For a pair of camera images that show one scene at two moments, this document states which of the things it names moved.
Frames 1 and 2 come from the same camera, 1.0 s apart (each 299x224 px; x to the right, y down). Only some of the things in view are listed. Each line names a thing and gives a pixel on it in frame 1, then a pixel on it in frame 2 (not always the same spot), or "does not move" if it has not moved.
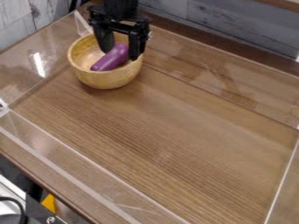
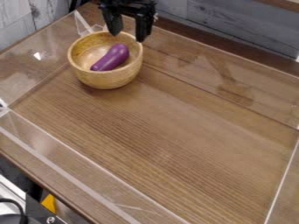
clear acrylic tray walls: [194, 145] does not move
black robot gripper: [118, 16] -> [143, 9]
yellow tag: [50, 203] does not move
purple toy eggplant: [112, 59] does not move
